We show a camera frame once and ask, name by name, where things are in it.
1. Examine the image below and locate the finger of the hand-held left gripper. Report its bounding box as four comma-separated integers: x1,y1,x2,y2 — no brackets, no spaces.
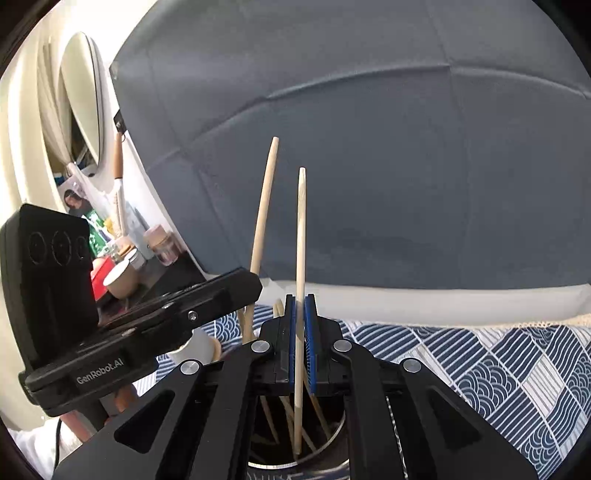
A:
98,267,264,343

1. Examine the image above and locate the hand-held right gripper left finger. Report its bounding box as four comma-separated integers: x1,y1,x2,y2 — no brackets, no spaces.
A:
53,295,296,480

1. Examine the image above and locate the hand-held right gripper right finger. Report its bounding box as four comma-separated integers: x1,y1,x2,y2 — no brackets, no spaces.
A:
305,294,539,480

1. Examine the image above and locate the pale wooden chopstick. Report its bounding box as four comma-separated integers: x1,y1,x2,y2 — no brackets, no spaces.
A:
294,167,308,457

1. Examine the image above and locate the pile of wooden chopsticks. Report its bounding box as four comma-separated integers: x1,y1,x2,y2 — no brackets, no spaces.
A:
240,137,333,455

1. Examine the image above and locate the black cylindrical utensil holder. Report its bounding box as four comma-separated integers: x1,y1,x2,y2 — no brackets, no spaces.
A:
245,392,352,476

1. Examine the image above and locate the person's left hand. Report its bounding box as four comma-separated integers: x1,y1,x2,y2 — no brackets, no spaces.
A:
60,385,139,441

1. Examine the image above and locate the red lidded dish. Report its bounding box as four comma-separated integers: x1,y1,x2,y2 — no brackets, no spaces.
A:
90,257,116,301

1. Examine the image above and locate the potted cactus in white pot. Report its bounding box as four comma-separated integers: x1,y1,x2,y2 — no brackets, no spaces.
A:
166,329,223,366

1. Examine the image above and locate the beige cup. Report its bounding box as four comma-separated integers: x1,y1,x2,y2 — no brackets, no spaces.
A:
102,259,140,300

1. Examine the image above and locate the green bottle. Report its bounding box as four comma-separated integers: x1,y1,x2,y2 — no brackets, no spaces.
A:
88,210,109,254

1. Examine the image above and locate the pink glass jar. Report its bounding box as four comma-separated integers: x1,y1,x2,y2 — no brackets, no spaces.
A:
144,224,182,266

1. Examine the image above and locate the printed photo card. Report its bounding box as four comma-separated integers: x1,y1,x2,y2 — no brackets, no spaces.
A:
62,187,90,217

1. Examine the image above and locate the pale green canister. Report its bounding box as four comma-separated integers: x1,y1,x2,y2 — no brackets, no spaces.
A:
130,207,151,252

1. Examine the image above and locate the cream curtain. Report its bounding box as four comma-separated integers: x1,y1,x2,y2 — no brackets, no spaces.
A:
0,41,75,222

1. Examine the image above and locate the blue white patterned tablecloth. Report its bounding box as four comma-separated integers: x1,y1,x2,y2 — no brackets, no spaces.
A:
134,305,591,480

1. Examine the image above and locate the grey fabric headboard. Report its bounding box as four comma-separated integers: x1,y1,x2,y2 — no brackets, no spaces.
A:
109,0,591,289

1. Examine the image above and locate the wooden handled hairbrush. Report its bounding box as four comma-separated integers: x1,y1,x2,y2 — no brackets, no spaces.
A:
111,131,127,232

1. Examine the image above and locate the round wall mirror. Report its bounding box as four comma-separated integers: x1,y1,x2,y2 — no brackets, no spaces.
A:
58,31,108,178

